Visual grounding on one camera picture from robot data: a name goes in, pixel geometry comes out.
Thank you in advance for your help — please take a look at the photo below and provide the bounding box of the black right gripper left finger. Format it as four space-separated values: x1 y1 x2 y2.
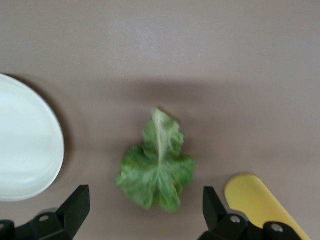
0 184 91 240

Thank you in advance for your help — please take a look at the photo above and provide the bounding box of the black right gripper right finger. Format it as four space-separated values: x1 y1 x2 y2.
198 186 300 240

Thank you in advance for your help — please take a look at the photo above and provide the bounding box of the yellow mustard squeeze bottle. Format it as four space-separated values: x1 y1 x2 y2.
224 172 312 240

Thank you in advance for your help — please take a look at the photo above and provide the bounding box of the green lettuce leaf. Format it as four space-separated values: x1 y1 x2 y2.
115 106 197 214

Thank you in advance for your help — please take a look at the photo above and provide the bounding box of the beige round plate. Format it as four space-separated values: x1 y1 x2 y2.
0 73 65 202

